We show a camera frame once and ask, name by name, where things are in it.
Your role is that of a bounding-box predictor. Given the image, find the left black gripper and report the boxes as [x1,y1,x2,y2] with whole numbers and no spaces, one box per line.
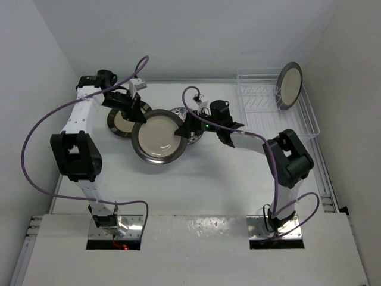
[101,90,147,123]

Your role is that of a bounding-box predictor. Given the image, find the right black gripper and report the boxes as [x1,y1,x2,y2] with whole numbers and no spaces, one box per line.
[176,108,221,139]

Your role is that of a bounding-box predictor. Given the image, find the grey rim plate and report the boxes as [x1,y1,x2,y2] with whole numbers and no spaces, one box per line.
[276,62,303,110]
[131,109,188,165]

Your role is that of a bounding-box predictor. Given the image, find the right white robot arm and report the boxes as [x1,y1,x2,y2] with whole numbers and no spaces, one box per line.
[174,100,314,232]

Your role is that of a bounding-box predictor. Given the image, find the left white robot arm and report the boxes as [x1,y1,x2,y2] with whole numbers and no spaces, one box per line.
[50,70,146,237]

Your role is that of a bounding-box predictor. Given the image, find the blue floral plate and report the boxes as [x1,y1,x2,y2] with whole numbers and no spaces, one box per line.
[170,107,203,145]

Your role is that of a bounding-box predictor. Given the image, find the brown striped rim plate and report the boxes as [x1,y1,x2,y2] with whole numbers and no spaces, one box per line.
[107,101,152,139]

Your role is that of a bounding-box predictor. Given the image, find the white front board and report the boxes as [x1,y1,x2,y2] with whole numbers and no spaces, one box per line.
[23,214,368,285]

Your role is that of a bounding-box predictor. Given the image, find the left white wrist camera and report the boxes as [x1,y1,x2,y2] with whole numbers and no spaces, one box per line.
[128,77,147,95]

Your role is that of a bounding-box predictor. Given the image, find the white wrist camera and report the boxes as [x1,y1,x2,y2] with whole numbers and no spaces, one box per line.
[128,77,147,95]
[193,94,208,115]

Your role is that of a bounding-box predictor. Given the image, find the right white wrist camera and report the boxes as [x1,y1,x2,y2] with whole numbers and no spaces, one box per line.
[193,94,208,115]

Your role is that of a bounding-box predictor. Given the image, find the white wire dish rack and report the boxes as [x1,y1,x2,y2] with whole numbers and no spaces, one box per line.
[237,67,320,143]

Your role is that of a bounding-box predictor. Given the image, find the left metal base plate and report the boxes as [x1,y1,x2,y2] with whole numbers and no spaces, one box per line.
[88,214,143,240]

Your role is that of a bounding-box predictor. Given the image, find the metal base plate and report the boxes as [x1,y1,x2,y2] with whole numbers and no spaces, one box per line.
[246,215,302,241]
[88,214,143,240]

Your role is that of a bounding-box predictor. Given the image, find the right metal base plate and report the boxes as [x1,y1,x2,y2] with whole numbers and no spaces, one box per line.
[246,215,302,241]

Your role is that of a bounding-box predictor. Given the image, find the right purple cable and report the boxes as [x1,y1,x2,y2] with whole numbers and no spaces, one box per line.
[182,86,321,241]

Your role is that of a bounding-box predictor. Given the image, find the purple cable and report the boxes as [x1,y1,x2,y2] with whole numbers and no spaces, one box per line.
[20,55,151,236]
[182,86,321,241]

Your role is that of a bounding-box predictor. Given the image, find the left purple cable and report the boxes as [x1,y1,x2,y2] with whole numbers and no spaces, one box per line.
[20,55,151,236]

